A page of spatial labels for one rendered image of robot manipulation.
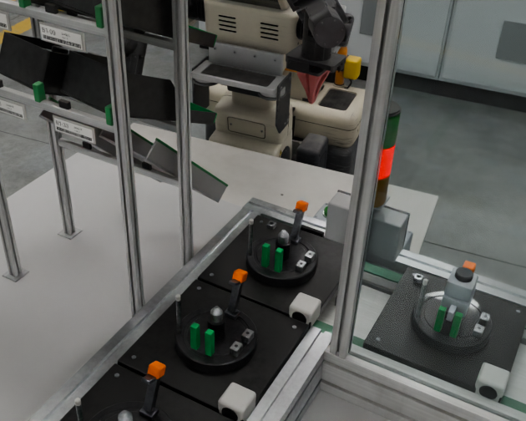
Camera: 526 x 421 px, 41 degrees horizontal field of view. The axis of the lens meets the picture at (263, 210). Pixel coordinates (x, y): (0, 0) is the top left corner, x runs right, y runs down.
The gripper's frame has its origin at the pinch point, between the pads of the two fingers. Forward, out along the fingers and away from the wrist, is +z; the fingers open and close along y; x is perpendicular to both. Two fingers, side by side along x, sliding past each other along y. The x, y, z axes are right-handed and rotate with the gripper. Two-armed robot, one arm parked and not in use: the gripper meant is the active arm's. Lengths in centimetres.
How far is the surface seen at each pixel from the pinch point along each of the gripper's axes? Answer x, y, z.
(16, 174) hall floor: 81, -186, 120
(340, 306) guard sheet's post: -35.4, 23.2, 16.9
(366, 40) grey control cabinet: 272, -84, 91
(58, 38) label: -42, -25, -20
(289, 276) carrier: -24.1, 8.8, 24.7
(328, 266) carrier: -15.5, 13.2, 26.6
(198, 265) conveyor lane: -26.7, -10.0, 28.2
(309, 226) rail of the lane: -4.2, 3.7, 27.3
